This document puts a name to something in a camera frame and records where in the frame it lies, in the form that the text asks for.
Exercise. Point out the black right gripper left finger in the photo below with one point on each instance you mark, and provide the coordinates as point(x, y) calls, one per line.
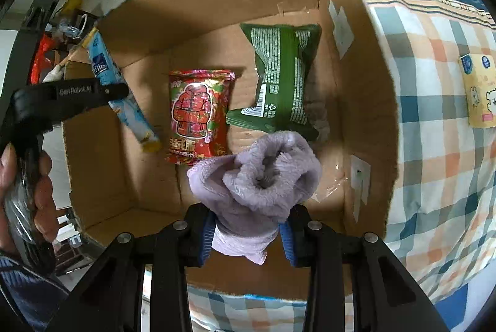
point(109, 295)

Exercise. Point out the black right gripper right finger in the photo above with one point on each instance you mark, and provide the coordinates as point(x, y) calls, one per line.
point(385, 296)

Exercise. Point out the blue long snack pack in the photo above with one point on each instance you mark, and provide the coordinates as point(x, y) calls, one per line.
point(118, 94)

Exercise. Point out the purple fuzzy sock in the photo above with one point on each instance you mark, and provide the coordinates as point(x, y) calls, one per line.
point(253, 191)

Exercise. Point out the yellow tissue pack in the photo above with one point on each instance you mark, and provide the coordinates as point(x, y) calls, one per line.
point(479, 79)

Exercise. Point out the left hand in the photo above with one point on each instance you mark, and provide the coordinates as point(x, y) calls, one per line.
point(45, 219)

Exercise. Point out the red plastic bag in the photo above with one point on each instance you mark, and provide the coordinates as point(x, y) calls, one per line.
point(41, 62)

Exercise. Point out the plaid tablecloth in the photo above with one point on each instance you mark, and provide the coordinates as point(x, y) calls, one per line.
point(441, 218)

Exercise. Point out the red jacket snack bag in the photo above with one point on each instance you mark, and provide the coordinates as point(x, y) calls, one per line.
point(199, 105)

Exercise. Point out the green snack bag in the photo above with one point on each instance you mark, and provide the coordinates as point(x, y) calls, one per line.
point(283, 57)

